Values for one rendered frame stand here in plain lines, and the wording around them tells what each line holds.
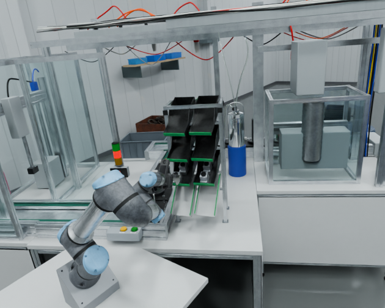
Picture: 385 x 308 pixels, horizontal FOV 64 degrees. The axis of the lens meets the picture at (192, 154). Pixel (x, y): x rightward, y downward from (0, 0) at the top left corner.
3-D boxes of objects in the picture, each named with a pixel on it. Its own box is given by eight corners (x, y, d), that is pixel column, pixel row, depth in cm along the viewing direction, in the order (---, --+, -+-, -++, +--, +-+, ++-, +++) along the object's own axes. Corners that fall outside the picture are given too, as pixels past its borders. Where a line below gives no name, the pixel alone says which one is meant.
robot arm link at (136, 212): (155, 217, 110) (170, 211, 159) (135, 194, 112) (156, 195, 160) (130, 239, 109) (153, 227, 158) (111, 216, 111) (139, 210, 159)
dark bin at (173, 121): (185, 136, 176) (182, 126, 171) (164, 136, 180) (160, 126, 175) (197, 106, 194) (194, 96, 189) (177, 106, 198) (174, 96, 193)
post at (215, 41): (223, 162, 303) (216, 6, 254) (219, 162, 304) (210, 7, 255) (223, 160, 307) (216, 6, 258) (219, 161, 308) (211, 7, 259)
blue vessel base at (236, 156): (246, 177, 268) (245, 148, 258) (228, 177, 270) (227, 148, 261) (246, 170, 282) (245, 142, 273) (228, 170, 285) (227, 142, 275)
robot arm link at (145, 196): (135, 211, 153) (151, 197, 151) (121, 194, 154) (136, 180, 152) (142, 208, 161) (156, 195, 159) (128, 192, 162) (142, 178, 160)
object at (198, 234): (263, 255, 177) (263, 251, 176) (27, 249, 201) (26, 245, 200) (253, 161, 307) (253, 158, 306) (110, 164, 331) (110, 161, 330)
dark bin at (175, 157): (187, 162, 181) (184, 154, 176) (167, 161, 186) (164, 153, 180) (198, 130, 200) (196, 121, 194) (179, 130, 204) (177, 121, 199)
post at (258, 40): (263, 161, 297) (263, 1, 248) (253, 161, 298) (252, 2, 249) (263, 159, 301) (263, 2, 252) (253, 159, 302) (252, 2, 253)
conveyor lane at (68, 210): (161, 234, 199) (159, 221, 196) (43, 232, 213) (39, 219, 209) (170, 211, 226) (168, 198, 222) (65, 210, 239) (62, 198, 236)
